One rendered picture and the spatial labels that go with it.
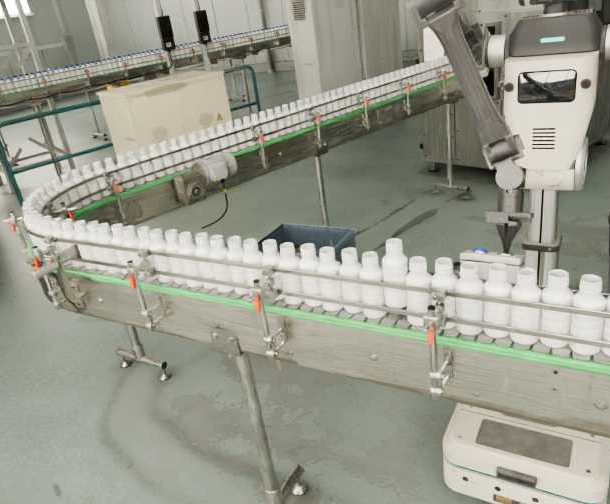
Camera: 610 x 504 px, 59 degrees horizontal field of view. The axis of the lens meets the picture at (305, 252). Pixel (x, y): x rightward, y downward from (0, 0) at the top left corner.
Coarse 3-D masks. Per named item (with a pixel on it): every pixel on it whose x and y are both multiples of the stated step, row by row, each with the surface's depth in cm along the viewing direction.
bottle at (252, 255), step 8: (248, 240) 146; (256, 240) 144; (248, 248) 143; (256, 248) 144; (248, 256) 144; (256, 256) 144; (256, 264) 144; (248, 272) 146; (256, 272) 145; (248, 280) 147
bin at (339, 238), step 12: (276, 228) 207; (288, 228) 211; (300, 228) 208; (312, 228) 205; (324, 228) 202; (336, 228) 200; (348, 228) 197; (264, 240) 201; (276, 240) 208; (288, 240) 214; (300, 240) 211; (312, 240) 208; (324, 240) 205; (336, 240) 202; (348, 240) 193; (336, 252) 186
